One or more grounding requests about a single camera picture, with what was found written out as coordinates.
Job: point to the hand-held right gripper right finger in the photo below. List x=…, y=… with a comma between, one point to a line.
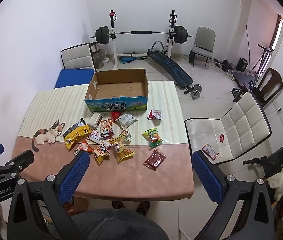
x=206, y=177

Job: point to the white sneakers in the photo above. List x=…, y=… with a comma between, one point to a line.
x=230, y=75

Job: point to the black exercise machine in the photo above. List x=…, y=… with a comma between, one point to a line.
x=265, y=52

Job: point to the white and grey snack packet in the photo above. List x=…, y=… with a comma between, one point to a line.
x=126, y=120

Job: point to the short barbell with black plates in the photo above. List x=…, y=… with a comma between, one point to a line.
x=225, y=64

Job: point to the red-orange panda snack packet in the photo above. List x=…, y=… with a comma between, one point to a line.
x=83, y=148

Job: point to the clear plastic snack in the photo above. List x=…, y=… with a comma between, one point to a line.
x=115, y=115

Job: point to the yellow bread packet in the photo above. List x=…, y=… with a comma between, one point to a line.
x=122, y=151

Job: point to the grey folding chair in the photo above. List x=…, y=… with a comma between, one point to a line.
x=204, y=42

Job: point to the striped pink cat-print tablecloth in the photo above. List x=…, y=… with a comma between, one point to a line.
x=136, y=175

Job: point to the red and white flat packet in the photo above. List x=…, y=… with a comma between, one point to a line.
x=210, y=152

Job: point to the white goose plush toy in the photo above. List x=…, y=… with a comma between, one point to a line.
x=280, y=177

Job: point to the dark red snack packet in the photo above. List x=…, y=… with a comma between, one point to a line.
x=154, y=159

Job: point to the long barbell with black plates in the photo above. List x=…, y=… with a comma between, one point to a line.
x=141, y=32

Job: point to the white padded chair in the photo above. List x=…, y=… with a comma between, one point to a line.
x=231, y=127
x=77, y=57

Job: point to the yellow panda snack packet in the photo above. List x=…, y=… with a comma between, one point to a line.
x=102, y=153

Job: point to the green candy bag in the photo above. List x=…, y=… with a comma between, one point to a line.
x=152, y=137

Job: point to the tiny red packet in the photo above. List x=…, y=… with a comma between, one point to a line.
x=222, y=138

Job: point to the clear water jug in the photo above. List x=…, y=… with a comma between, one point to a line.
x=97, y=56

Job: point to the blue foam mat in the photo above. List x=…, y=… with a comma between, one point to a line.
x=72, y=78

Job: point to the black metal frame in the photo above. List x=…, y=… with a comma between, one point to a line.
x=269, y=161

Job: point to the person's dark red shoe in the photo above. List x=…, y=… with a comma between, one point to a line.
x=118, y=205
x=143, y=207

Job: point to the black speaker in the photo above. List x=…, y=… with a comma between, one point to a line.
x=242, y=64

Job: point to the grey wafer packet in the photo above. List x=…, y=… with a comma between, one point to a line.
x=96, y=119

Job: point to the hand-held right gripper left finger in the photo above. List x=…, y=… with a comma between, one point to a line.
x=77, y=171

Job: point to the orange panda snack bag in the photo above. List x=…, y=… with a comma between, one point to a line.
x=106, y=130

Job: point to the red and white snack packet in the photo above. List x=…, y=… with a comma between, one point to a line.
x=154, y=115

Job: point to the yellow and white snack packet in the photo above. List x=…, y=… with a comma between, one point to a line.
x=126, y=136

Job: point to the cardboard box with blue print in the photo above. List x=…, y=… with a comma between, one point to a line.
x=117, y=97

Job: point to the person's dark grey clothing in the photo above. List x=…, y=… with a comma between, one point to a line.
x=117, y=226

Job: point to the blue balance disc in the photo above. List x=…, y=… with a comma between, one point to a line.
x=129, y=60

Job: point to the dark wooden chair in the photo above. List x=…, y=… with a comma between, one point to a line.
x=272, y=80

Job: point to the chrome dumbbell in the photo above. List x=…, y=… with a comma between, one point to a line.
x=196, y=90

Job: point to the pink and white snack packet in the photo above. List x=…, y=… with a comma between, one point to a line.
x=94, y=137

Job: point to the white weight rack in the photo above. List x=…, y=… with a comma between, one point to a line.
x=113, y=45

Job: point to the yellow and black snack bag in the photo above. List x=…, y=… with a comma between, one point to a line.
x=76, y=134

